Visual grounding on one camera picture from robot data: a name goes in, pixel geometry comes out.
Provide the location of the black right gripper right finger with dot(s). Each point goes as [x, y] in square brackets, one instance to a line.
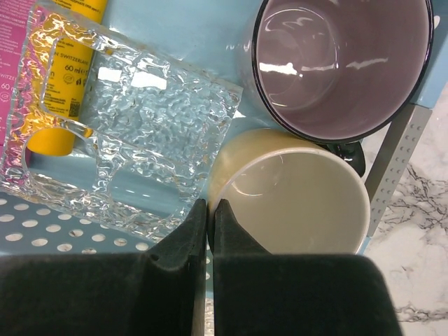
[258, 293]

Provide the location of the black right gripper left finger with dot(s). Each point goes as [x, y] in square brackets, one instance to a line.
[157, 292]

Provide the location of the yellow mug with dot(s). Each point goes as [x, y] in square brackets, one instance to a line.
[290, 195]

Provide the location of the purple mug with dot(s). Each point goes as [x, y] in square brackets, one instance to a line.
[335, 72]

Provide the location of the clear glass organizer insert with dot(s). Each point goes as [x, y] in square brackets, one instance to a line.
[151, 127]

